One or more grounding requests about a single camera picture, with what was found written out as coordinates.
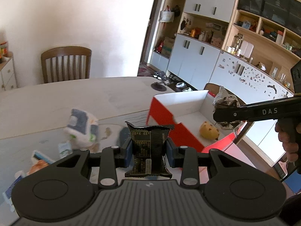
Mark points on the white salmon picture pouch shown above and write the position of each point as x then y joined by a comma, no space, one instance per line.
39,161

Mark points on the white wall cabinet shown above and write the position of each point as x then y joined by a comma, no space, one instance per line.
188,47

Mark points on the yellow round bun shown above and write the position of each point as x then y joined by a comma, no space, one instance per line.
209,131

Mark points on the silver foil snack packet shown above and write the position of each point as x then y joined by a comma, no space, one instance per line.
223,101

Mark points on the wooden open shelf unit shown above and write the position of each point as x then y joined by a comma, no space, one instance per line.
261,45

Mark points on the sneakers on floor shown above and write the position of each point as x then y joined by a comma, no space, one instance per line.
161,76

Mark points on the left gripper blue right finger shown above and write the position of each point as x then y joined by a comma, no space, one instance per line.
174,154

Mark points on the black snack packet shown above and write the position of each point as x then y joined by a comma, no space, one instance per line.
149,149

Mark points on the white tote bag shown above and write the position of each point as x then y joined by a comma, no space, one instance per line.
166,15

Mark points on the light blue tea carton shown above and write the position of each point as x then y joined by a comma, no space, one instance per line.
64,149

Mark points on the white blue tissue pack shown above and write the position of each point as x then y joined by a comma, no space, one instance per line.
82,129

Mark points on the wooden chair far side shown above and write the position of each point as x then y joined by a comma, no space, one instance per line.
66,63

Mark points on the white drawer sideboard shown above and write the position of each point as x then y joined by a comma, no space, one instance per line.
7,73

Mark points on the red white cardboard box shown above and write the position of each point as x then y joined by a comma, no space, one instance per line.
187,111

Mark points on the red patterned doormat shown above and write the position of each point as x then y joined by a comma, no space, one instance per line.
144,70

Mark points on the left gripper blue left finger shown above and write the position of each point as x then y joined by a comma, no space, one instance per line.
126,153

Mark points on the blue white wafer packet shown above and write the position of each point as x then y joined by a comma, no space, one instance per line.
7,194

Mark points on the person right hand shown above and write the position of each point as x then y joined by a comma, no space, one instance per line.
291,148

